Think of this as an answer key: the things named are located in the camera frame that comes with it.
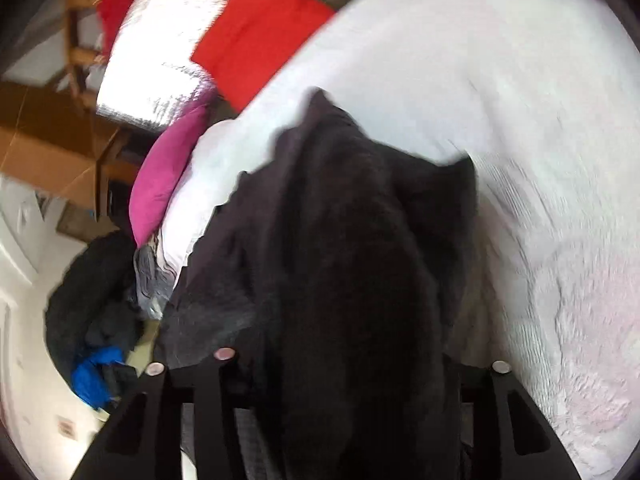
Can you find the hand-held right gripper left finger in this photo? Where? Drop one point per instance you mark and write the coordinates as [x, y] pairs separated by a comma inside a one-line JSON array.
[[215, 410]]

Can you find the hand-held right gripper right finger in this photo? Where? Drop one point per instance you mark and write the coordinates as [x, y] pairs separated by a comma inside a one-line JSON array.
[[500, 420]]

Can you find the black puffer jacket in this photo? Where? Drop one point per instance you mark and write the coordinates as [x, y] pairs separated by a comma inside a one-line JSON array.
[[340, 260]]

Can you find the pile of dark clothes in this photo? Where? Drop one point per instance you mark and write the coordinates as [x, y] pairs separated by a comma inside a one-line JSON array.
[[90, 290]]

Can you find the blue garment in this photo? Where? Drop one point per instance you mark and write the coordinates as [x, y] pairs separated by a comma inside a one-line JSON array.
[[95, 375]]

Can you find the grey garment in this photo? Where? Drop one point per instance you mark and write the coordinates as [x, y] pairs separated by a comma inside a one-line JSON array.
[[150, 280]]

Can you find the pink pillow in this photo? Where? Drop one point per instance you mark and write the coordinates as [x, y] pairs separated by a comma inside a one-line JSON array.
[[165, 170]]

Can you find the white bed blanket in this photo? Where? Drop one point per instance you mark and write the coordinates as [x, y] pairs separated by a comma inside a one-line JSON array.
[[500, 110]]

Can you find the orange wooden column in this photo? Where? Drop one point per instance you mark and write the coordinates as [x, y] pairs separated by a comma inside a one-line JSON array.
[[45, 140]]

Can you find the silver foil insulation panel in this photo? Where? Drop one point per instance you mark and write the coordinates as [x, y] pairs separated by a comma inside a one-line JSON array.
[[160, 50]]

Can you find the red pillow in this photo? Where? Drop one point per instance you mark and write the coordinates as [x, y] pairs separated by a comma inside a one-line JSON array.
[[260, 35]]

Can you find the wooden stair railing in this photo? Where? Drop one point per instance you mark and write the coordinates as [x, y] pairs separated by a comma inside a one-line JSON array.
[[77, 50]]

